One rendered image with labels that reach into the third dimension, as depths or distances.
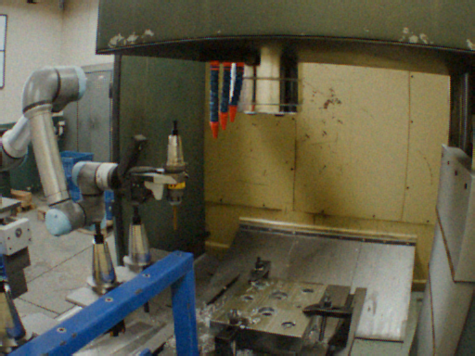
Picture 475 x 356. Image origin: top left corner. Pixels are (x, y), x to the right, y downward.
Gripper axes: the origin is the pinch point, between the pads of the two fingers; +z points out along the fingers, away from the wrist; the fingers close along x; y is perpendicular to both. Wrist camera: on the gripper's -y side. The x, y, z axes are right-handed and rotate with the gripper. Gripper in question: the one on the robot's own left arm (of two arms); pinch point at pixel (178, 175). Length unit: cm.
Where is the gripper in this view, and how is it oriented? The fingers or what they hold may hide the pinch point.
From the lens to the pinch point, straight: 103.3
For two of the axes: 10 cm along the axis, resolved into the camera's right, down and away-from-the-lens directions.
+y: 0.0, 9.8, 2.0
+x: -3.7, 1.9, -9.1
